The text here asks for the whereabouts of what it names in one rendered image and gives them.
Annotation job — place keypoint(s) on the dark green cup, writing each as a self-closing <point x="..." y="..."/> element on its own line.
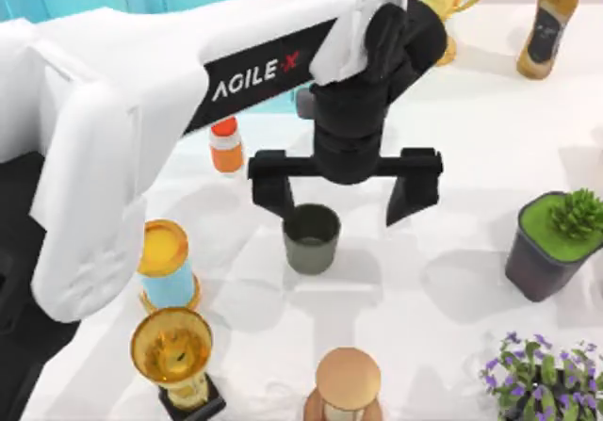
<point x="311" y="247"/>

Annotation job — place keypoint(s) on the orange bottle with red cap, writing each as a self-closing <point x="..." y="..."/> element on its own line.
<point x="227" y="150"/>

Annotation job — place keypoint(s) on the pale grey rounded box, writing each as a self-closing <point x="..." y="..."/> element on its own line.
<point x="305" y="104"/>

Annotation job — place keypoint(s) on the yellow and light blue can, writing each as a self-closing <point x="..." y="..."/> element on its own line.
<point x="167" y="270"/>

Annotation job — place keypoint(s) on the grey pot with green succulent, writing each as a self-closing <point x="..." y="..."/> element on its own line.
<point x="542" y="251"/>

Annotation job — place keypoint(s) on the gold trophy with black base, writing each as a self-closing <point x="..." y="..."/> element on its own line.
<point x="172" y="355"/>

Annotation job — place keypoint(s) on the brown bottle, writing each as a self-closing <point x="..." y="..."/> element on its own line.
<point x="546" y="30"/>

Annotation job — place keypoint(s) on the purple flower plant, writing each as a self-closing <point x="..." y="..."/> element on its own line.
<point x="542" y="383"/>

